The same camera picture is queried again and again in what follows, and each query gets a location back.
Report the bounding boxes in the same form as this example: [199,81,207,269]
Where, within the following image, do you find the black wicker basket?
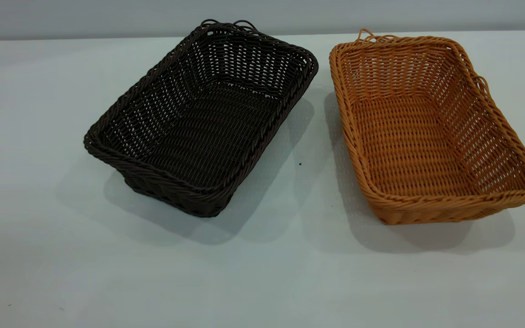
[83,19,319,218]

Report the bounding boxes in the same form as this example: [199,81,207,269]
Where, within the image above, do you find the orange wicker basket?
[329,28,525,226]

